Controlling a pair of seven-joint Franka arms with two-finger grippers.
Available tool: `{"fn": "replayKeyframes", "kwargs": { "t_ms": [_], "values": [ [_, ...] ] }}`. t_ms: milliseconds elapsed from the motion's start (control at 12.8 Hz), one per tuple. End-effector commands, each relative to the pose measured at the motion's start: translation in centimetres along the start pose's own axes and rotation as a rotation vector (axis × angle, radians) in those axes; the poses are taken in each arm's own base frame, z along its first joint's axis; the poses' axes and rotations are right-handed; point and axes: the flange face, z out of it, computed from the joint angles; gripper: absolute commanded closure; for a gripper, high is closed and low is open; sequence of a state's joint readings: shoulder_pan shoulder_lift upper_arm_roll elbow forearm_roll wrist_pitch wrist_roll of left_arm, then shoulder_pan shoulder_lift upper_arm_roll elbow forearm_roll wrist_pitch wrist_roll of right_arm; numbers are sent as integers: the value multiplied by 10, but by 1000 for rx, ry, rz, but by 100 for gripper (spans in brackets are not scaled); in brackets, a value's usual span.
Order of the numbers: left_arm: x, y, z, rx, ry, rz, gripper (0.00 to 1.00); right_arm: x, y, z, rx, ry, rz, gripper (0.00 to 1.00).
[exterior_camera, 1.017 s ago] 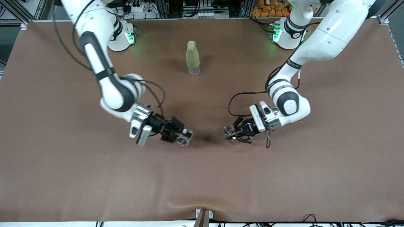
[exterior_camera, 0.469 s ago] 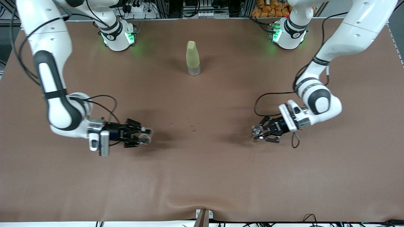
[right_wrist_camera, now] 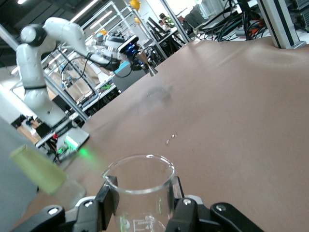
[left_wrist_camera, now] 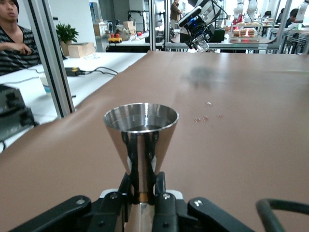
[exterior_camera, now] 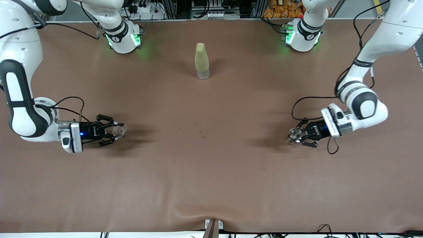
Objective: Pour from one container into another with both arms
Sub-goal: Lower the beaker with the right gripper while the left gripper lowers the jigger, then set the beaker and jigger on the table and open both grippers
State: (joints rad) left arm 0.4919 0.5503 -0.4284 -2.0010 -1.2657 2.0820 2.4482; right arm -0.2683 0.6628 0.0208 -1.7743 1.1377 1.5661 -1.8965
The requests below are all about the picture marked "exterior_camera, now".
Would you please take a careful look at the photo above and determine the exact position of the metal table edge bracket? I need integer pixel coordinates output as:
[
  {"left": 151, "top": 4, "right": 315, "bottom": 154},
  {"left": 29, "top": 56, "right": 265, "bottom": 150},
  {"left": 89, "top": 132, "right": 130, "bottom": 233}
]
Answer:
[{"left": 204, "top": 219, "right": 224, "bottom": 238}]

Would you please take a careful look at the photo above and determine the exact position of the green bottle with clear base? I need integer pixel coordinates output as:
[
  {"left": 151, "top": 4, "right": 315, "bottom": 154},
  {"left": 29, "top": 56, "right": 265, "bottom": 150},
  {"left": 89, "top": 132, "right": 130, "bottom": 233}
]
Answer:
[{"left": 194, "top": 42, "right": 211, "bottom": 80}]

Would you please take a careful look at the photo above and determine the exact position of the long white socket strip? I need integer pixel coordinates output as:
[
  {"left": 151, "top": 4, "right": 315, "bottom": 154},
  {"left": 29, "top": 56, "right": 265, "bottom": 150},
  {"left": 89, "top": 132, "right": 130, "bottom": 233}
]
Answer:
[{"left": 205, "top": 12, "right": 241, "bottom": 19}]

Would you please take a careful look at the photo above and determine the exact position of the aluminium frame corner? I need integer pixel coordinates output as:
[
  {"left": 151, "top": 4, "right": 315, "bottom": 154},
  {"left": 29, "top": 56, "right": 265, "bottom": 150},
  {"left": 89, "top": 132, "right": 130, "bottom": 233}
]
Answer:
[{"left": 412, "top": 43, "right": 423, "bottom": 70}]

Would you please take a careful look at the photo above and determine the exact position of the steel double jigger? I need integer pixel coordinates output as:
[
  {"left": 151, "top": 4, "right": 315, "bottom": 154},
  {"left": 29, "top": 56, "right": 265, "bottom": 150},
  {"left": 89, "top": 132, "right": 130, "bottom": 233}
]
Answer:
[{"left": 286, "top": 128, "right": 303, "bottom": 145}]

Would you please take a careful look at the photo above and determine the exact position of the pile of orange items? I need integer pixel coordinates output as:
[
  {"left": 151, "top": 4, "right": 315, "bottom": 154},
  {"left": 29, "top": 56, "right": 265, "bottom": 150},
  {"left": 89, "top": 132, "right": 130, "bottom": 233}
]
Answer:
[{"left": 263, "top": 0, "right": 306, "bottom": 19}]

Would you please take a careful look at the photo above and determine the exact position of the clear glass measuring cup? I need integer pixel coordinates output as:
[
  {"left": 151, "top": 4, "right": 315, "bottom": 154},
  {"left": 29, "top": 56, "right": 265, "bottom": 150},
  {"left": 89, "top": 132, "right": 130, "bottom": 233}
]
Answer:
[{"left": 112, "top": 124, "right": 128, "bottom": 139}]

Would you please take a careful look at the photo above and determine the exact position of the brown table mat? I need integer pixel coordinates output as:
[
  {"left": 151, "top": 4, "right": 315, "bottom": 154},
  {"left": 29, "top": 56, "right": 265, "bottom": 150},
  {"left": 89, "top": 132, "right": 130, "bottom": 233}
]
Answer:
[{"left": 0, "top": 18, "right": 423, "bottom": 233}]

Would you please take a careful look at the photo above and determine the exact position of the dark aluminium frame post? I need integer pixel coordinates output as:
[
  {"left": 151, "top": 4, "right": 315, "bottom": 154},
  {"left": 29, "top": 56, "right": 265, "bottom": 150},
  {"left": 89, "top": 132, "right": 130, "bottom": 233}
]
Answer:
[
  {"left": 165, "top": 0, "right": 181, "bottom": 19},
  {"left": 251, "top": 0, "right": 267, "bottom": 19}
]

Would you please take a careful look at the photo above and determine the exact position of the white power strip with plugs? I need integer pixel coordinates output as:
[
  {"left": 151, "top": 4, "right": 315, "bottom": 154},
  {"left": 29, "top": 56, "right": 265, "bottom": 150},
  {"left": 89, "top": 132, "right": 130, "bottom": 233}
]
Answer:
[{"left": 127, "top": 0, "right": 166, "bottom": 20}]

